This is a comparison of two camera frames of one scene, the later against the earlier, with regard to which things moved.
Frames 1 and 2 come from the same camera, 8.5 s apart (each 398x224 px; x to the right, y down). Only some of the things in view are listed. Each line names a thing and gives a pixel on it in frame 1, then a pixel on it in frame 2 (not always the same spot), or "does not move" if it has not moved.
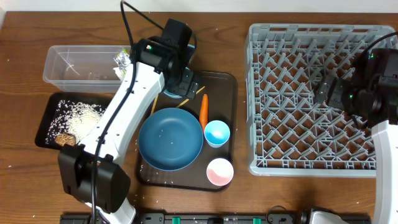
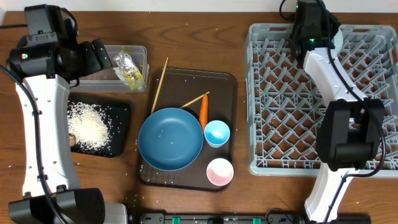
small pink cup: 220,172 does not move
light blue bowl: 174,95 to 338,40
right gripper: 335,99 to 334,25
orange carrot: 203,113 does not move
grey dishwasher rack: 290,134 does not move
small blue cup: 216,133 does not move
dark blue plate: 170,139 does not move
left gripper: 187,87 to 95,60
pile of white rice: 76,118 does not move
